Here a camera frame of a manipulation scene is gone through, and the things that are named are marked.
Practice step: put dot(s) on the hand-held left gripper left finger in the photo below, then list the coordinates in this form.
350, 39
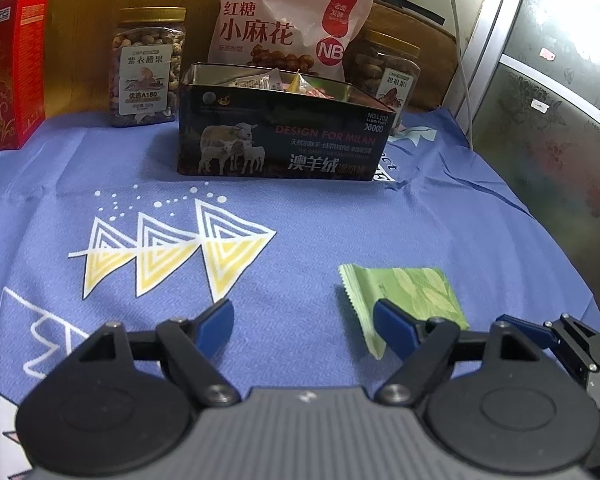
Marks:
217, 327

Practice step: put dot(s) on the blue printed cloth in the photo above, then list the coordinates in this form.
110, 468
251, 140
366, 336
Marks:
280, 220

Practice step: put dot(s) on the translucent snack packet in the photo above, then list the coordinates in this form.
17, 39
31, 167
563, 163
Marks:
252, 81

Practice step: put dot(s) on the pecan nut jar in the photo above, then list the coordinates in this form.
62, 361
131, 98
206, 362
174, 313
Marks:
387, 70

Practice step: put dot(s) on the frosted glass door cabinet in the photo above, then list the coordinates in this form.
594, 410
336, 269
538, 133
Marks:
555, 160

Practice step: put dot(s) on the small pink sticker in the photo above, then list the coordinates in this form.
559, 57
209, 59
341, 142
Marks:
546, 53
539, 105

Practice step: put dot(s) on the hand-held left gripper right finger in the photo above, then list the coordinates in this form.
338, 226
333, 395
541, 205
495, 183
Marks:
395, 330

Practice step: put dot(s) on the cashew nut jar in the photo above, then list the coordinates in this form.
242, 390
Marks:
147, 70

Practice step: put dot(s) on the dark tin box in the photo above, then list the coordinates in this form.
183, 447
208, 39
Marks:
280, 140

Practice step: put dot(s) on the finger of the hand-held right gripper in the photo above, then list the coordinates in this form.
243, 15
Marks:
577, 345

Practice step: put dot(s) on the pink snack bag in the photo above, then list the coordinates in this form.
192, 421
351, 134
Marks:
280, 15

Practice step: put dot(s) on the red cardboard box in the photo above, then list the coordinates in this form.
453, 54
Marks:
10, 85

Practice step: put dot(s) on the light green snack packet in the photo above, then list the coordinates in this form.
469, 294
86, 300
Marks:
410, 290

